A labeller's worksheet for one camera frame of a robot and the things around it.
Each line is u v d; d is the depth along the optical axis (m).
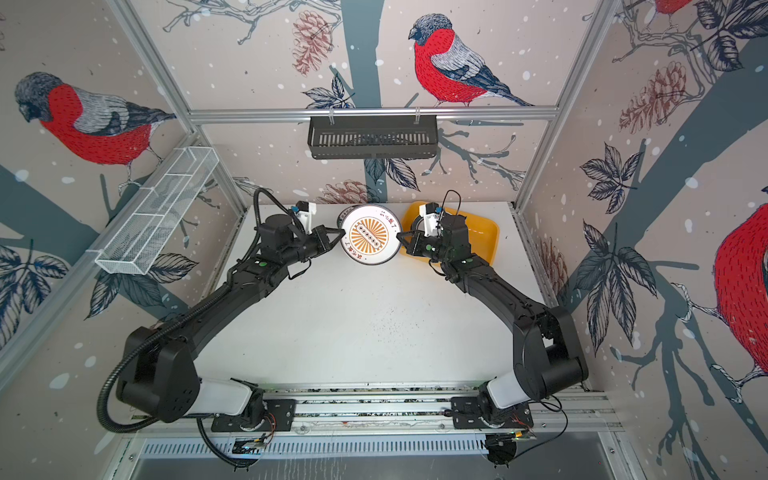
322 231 0.71
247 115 0.90
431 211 0.76
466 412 0.73
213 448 0.69
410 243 0.74
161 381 0.41
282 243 0.64
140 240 0.71
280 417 0.73
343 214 1.18
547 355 0.43
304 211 0.74
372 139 1.07
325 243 0.71
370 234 0.82
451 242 0.66
